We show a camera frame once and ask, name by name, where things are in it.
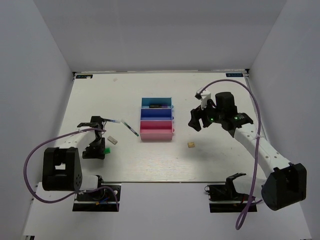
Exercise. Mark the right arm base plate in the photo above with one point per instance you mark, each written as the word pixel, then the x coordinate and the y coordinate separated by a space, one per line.
pixel 223 197

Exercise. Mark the black highlighter purple cap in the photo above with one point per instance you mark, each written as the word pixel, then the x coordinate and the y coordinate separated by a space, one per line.
pixel 158 106

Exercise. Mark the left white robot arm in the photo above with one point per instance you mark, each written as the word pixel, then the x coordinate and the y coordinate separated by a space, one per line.
pixel 62 169

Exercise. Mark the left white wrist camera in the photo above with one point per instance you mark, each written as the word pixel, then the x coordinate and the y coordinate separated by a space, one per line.
pixel 89 125

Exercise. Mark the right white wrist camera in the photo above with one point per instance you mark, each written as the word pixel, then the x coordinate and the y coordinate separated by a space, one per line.
pixel 203 95

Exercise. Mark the green gel pen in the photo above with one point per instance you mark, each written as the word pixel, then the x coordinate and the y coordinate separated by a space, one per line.
pixel 130 128

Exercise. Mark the pink bin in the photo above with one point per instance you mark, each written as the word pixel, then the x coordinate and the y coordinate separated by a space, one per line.
pixel 156 130

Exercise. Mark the black highlighter green cap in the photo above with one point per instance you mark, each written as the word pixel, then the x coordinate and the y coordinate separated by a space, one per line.
pixel 107 151

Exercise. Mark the dark blue bin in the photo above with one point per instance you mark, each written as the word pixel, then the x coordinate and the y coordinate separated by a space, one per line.
pixel 156 114

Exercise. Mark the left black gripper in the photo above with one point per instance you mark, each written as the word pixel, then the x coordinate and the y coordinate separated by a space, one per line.
pixel 99 154

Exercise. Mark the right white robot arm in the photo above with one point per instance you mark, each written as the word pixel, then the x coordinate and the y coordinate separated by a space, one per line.
pixel 171 150

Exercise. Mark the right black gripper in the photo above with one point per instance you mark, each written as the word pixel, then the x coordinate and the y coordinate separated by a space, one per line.
pixel 196 114

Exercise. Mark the small tan eraser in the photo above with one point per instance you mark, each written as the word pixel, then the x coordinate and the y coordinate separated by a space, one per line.
pixel 191 144

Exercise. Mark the light blue bin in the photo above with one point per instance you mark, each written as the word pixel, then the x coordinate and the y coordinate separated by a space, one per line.
pixel 146 101

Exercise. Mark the dirty white eraser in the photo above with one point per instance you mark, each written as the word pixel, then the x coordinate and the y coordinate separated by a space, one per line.
pixel 112 140

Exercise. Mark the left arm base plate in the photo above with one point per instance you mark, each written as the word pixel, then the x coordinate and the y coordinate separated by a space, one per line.
pixel 100 201

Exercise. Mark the corner label sticker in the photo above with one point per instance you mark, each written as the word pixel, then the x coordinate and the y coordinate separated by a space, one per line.
pixel 234 75
pixel 84 76

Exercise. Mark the right corner label sticker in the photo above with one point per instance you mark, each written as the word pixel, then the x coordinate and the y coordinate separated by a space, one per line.
pixel 234 75

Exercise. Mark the left corner label sticker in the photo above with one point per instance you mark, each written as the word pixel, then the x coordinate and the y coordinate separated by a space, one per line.
pixel 84 76

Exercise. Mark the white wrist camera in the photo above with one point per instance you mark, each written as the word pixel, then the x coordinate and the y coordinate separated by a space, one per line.
pixel 89 125
pixel 203 95

